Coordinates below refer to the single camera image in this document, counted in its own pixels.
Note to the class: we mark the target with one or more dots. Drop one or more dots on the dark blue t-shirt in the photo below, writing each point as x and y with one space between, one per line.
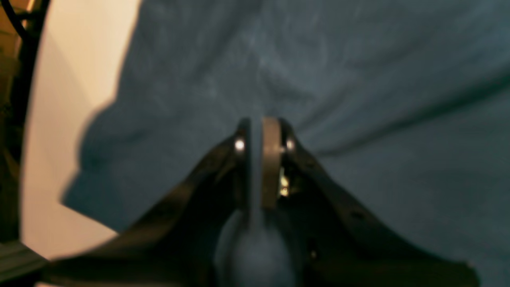
405 103

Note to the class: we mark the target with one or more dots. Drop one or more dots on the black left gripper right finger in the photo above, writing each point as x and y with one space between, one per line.
341 243

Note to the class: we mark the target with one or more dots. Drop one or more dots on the black equipment stand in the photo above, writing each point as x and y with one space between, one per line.
22 23

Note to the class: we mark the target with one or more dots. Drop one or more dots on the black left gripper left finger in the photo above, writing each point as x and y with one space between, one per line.
172 245

